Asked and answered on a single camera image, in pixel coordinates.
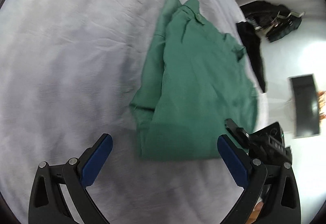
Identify green work jacket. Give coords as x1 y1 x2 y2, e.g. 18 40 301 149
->
130 0 258 162

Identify dark hanging clothes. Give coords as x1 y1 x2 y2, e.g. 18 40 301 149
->
240 1 305 43

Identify black folded garment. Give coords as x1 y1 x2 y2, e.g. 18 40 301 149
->
236 22 266 93

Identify grey bed blanket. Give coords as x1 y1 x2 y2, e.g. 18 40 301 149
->
1 0 244 223

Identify wall television screen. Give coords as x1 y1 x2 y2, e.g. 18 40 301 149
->
290 75 320 138

